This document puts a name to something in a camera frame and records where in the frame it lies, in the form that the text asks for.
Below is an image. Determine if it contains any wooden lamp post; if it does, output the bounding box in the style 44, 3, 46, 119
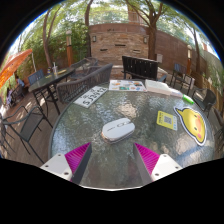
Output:
65, 30, 74, 68
186, 44, 194, 76

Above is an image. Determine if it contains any orange patio umbrella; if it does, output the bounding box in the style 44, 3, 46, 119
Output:
0, 48, 34, 89

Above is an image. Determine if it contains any small white box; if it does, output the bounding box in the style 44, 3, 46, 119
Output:
169, 88, 184, 98

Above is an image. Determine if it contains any dark slatted patio chair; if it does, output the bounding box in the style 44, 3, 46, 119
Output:
169, 63, 196, 96

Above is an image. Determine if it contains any yellow square sticker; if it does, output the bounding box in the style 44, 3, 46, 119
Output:
156, 110, 179, 131

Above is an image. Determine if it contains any yellow duck-shaped mouse pad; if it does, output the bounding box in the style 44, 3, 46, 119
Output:
173, 105, 208, 147

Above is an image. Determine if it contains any black metal mesh chair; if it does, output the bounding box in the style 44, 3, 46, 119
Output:
0, 105, 54, 164

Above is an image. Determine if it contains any green tissue pack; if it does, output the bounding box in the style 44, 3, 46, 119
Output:
181, 94, 195, 105

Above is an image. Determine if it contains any white open book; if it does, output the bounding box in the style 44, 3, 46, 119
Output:
144, 79, 173, 96

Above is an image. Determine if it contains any dark wicker armchair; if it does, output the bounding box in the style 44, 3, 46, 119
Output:
55, 63, 114, 104
71, 57, 99, 81

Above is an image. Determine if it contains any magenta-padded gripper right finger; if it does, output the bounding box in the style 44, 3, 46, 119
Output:
133, 142, 184, 186

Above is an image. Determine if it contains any white computer mouse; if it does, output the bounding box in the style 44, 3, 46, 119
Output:
100, 117, 136, 144

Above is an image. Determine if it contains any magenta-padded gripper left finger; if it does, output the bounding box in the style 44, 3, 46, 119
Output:
39, 142, 93, 185

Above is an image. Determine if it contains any black slatted wooden chair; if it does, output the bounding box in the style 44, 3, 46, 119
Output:
121, 55, 168, 83

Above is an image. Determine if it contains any dark patio table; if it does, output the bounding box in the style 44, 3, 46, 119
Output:
27, 66, 76, 116

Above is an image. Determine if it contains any colourful printed leaflet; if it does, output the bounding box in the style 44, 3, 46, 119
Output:
108, 79, 148, 93

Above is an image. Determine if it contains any white sign plate black lettering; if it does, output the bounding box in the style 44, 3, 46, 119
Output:
73, 85, 109, 109

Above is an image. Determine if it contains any blue-backed patio chair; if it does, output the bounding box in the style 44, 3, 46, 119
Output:
27, 69, 45, 86

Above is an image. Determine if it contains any stone brick fountain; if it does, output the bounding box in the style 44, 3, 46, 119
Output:
88, 30, 149, 79

